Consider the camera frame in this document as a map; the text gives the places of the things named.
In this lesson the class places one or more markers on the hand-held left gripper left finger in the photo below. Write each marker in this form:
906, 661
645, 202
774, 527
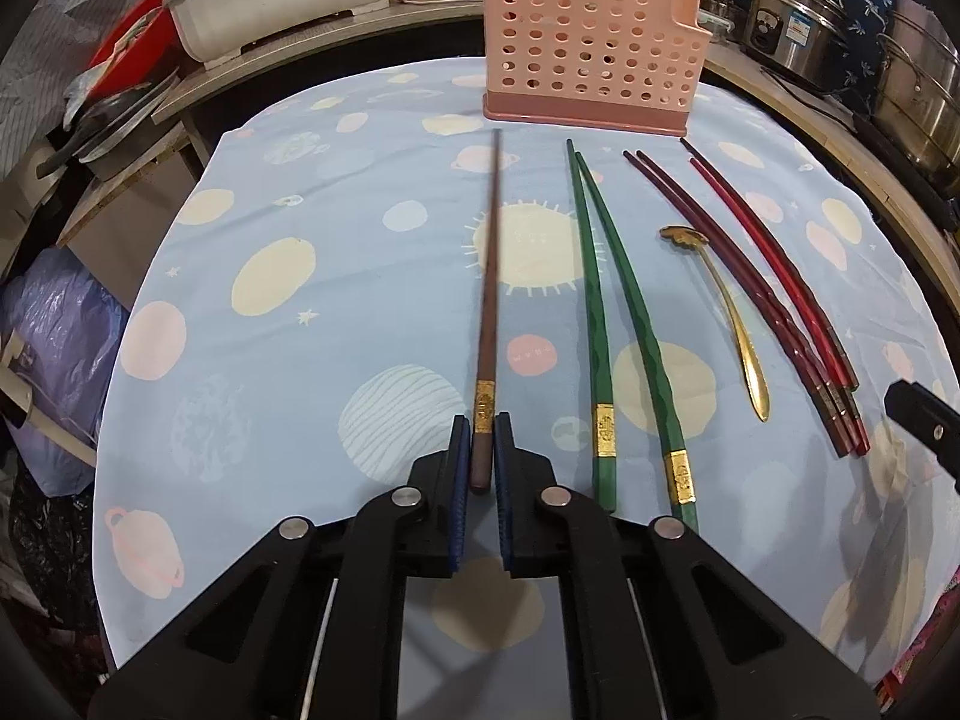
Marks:
459, 495

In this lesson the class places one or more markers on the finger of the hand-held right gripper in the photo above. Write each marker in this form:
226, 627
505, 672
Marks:
926, 427

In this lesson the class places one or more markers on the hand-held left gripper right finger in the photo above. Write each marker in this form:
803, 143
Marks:
505, 495

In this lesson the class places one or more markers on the gold metal spoon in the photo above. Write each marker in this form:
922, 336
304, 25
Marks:
754, 382

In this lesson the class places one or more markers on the bright red chopstick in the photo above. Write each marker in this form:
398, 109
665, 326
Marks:
793, 301

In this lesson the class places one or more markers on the green chopstick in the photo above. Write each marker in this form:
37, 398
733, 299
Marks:
637, 315
596, 330

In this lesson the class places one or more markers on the dark red chopstick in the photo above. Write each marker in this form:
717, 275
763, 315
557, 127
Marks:
776, 262
766, 298
751, 304

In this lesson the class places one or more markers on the brown wooden chopstick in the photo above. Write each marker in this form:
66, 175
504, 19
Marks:
491, 277

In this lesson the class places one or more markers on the pink perforated utensil holder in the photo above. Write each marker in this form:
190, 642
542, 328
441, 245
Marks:
592, 52

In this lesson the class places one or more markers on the blue planet print tablecloth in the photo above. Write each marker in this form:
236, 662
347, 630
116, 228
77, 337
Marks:
300, 360

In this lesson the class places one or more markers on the pink printed box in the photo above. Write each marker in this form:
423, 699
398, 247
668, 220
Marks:
919, 660

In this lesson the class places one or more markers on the black induction cooker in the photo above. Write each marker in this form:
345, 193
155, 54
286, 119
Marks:
892, 146

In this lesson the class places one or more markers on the stacked steel steamer pots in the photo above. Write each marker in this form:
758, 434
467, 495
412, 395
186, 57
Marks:
919, 90

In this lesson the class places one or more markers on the steel rice cooker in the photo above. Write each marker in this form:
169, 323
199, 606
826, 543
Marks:
795, 22

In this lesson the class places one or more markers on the white plastic appliance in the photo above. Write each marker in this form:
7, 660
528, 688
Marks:
37, 405

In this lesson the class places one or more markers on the purple plastic bag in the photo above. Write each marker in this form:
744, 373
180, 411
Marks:
60, 330

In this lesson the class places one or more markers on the clear food container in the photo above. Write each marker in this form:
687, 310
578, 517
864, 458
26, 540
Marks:
721, 19

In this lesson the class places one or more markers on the dark frying pan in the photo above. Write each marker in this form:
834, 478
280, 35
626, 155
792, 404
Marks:
105, 124

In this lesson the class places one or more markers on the red plastic basin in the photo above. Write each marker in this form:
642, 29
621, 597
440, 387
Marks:
127, 26

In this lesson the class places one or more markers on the grey striped cloth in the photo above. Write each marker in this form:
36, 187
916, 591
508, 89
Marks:
37, 82

